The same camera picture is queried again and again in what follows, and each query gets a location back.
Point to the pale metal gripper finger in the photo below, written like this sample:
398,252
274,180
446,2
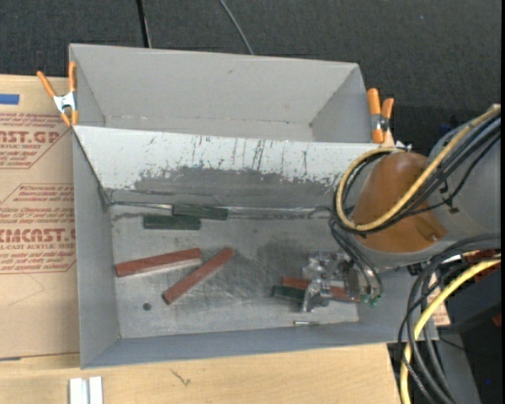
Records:
322,264
315,295

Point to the red-brown flat block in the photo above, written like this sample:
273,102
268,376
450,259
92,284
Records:
155,263
294,283
198,276

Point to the dark green flat block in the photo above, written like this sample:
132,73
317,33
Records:
287,293
200,211

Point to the small metal pin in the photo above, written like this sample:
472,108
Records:
306,322

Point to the grey metal bin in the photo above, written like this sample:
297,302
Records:
219,276

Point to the brown cardboard board red print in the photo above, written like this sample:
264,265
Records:
33,225

